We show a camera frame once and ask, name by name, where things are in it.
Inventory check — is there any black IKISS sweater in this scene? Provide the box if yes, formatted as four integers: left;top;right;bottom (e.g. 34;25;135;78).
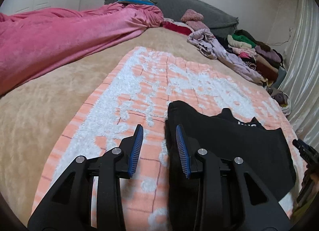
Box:
165;101;296;230

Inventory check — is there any white bag of clothes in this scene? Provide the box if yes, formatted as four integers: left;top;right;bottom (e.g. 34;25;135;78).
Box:
266;87;291;117

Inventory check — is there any stack of folded clothes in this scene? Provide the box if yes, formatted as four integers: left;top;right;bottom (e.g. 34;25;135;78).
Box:
216;30;287;88

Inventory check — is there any beige fleece bed sheet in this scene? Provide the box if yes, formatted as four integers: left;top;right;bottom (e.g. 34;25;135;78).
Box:
1;28;259;223

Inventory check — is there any white satin curtain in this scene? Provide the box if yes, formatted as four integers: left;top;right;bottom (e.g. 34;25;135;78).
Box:
280;0;318;150

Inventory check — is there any peach white plaid blanket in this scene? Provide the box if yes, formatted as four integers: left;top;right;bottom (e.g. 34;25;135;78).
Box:
33;46;296;230

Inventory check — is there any lilac crumpled garment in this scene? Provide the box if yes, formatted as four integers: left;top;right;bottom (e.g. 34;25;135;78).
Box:
187;29;266;85

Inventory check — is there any pink quilted duvet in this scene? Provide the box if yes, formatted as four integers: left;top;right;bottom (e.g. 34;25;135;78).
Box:
1;3;164;95

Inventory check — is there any pink fluffy knit item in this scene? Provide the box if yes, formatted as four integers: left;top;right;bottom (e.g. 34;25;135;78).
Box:
181;9;209;31

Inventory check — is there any red garment near pillow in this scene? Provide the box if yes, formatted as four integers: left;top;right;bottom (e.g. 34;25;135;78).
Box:
162;22;192;36

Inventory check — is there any grey bed headboard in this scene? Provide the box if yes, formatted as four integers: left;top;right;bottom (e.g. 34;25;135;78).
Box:
104;0;239;38

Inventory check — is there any blue cloth at headboard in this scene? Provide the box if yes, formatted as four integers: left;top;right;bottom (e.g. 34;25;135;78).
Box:
116;0;157;5

